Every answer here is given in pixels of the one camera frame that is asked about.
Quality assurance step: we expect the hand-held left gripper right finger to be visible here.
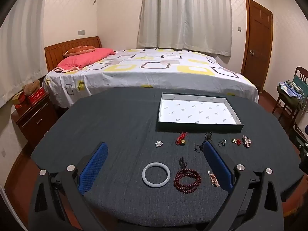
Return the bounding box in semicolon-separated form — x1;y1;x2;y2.
203;141;285;231

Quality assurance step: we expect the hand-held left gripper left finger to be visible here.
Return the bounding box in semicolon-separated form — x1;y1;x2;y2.
28;141;109;231

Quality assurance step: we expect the gold chain pendant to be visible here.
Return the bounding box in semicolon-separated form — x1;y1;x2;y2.
208;170;220;187

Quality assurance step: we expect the red knot gold charm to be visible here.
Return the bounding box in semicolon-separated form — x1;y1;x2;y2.
176;131;188;146

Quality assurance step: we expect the red wooden bead bracelet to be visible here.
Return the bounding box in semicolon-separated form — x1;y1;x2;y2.
173;156;202;195

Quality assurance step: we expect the white jade bangle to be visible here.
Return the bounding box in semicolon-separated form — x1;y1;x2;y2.
142;163;171;187

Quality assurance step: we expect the white lined shallow box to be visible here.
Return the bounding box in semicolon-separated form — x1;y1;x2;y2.
156;93;244;134

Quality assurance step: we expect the dark wooden nightstand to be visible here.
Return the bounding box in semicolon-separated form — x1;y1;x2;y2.
11;93;59;150

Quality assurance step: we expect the black bag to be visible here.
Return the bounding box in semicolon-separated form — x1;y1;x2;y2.
289;123;308;174

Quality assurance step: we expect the wooden chair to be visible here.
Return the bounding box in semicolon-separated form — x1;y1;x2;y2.
272;67;308;130

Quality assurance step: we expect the red gold box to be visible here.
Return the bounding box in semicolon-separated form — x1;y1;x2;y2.
13;92;27;106

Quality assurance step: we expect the brown plush toy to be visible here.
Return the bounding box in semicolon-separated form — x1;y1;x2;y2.
23;80;40;94

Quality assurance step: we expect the pile of clothes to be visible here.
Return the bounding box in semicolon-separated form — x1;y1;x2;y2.
276;76;308;111

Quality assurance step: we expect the white yellow patterned bedsheet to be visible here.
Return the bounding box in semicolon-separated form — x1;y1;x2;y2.
45;49;259;108

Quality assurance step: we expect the pink pillow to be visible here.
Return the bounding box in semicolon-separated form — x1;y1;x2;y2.
53;48;116;73

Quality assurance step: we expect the orange pillow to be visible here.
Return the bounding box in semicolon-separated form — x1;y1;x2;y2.
63;46;96;56

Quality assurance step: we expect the wooden bed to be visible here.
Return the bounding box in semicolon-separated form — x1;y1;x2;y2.
44;36;259;109

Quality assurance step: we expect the brown wooden door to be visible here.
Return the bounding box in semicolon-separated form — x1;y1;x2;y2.
241;0;273;92

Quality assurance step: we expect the white ribbed curtain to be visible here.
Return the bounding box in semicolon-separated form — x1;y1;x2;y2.
0;5;49;107

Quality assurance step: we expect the black cord bracelet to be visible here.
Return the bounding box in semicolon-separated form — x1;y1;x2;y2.
194;132;213;152

